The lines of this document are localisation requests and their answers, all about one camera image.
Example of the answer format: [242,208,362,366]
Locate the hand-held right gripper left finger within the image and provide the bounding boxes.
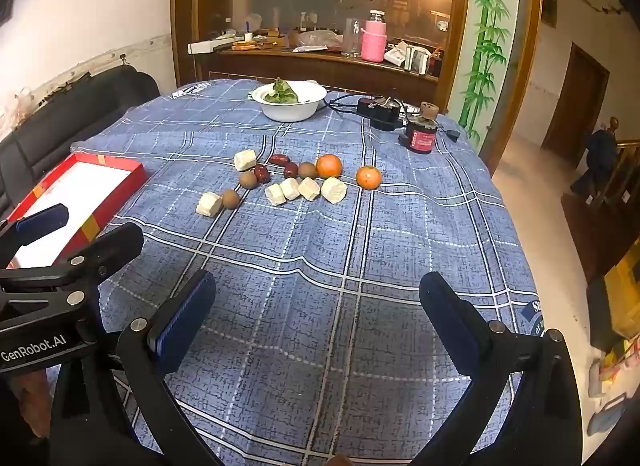
[47,268,221,466]

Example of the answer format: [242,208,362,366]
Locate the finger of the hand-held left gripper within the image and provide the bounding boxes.
[0,203,71,267]
[0,222,146,307]

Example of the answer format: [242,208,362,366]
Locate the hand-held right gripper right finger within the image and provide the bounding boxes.
[412,272,585,466]

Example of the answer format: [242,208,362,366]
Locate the red cardboard box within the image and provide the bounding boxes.
[7,153,148,269]

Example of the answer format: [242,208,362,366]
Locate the person's left hand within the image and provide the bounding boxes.
[7,368,53,447]

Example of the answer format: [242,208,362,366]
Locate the black sofa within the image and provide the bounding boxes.
[0,66,161,227]

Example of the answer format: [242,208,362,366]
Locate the blue plaid tablecloth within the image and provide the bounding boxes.
[70,78,546,466]

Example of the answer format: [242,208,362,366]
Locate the orange tangerine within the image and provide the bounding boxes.
[315,154,343,180]
[355,165,383,191]

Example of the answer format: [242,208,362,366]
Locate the yellow box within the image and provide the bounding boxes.
[602,251,640,341]

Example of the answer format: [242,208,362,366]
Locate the blue bag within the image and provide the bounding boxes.
[586,392,629,437]

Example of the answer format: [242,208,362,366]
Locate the red and black jar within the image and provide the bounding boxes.
[398,102,440,153]

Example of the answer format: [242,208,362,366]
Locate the long white box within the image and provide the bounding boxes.
[187,38,237,55]

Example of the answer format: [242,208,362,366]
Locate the black power adapter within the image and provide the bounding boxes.
[356,96,404,132]

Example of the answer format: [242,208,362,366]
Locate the white bowl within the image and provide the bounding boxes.
[251,80,328,123]

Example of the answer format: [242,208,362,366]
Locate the green leafy vegetable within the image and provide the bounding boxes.
[265,77,301,105]

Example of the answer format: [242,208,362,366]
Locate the brown wooden door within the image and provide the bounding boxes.
[542,42,611,165]

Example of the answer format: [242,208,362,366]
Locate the white packages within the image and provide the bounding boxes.
[405,46,434,74]

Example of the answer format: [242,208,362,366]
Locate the wooden cabinet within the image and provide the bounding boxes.
[170,0,544,163]

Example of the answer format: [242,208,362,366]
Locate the small white box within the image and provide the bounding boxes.
[384,43,415,67]

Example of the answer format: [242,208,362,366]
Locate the bamboo print panel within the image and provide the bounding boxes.
[446,0,532,147]

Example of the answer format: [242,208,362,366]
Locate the clear plastic bag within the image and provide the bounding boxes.
[295,30,346,49]

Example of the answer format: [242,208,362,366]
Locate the pink bottle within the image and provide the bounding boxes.
[360,10,390,64]

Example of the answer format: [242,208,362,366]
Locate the black cable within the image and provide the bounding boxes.
[320,94,362,117]

